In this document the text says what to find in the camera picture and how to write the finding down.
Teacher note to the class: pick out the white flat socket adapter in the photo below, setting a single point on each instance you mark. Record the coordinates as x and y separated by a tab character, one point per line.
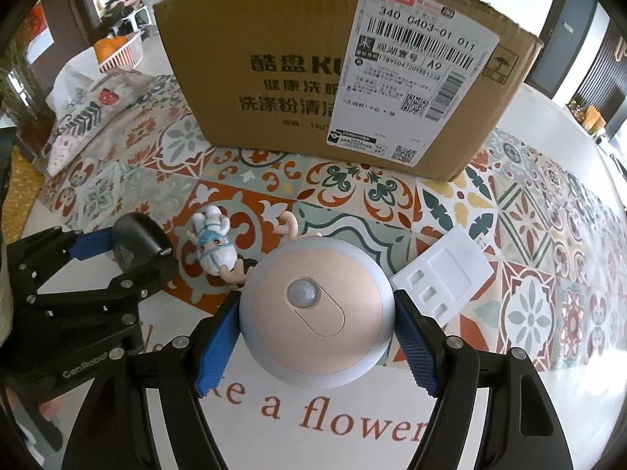
450	264

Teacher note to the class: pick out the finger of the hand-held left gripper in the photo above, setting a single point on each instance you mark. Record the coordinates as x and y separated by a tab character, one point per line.
90	246
132	281

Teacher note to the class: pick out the dark interior door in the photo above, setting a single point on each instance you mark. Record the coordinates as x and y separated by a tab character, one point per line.
563	14

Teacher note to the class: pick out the small white rabbit figurine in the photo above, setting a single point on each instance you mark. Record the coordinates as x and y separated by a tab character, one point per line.
220	249

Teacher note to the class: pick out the clear glass vase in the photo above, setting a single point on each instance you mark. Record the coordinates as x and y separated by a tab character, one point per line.
12	88

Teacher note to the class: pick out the yellow woven wicker box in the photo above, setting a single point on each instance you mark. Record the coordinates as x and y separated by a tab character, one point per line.
27	169

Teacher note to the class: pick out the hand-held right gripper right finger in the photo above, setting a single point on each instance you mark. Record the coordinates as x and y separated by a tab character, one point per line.
416	342

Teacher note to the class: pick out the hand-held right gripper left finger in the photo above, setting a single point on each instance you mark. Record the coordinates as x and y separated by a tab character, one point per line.
215	352

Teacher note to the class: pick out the white plastic fruit basket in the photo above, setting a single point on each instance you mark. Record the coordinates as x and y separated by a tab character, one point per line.
125	56

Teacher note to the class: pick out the dark slatted wall panel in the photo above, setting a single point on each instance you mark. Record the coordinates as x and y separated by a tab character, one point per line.
602	73

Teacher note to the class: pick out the black power adapter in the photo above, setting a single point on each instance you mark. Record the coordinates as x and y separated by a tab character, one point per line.
137	235

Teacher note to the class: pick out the pink round night light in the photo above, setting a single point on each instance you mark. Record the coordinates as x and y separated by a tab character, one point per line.
318	313

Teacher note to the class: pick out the white shoe rack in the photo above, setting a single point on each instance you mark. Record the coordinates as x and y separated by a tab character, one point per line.
139	17

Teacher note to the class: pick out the orange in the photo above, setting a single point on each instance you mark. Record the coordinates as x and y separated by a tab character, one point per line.
121	42
105	50

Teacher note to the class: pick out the floral fabric tissue cover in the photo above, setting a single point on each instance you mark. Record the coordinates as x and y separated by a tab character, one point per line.
98	122

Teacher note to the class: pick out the patterned tile-print table runner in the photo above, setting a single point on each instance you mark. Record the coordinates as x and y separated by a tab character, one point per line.
343	196

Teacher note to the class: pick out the brown cardboard box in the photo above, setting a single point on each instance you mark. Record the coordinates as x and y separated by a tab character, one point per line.
245	107

